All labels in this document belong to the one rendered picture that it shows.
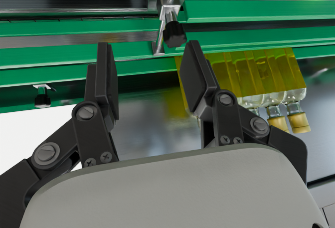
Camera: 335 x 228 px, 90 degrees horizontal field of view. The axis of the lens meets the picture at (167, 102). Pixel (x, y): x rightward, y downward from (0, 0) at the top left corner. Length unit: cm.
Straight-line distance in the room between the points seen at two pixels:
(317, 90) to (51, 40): 83
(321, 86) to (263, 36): 47
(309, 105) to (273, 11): 49
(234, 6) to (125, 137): 36
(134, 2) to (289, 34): 33
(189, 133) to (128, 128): 16
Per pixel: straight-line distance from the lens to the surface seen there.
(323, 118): 81
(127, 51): 33
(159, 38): 30
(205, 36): 35
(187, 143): 47
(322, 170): 77
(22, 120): 52
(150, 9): 36
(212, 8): 29
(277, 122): 44
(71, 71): 41
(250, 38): 40
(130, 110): 46
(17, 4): 40
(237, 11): 31
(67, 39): 36
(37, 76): 43
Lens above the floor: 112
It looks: 12 degrees down
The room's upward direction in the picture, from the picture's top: 169 degrees clockwise
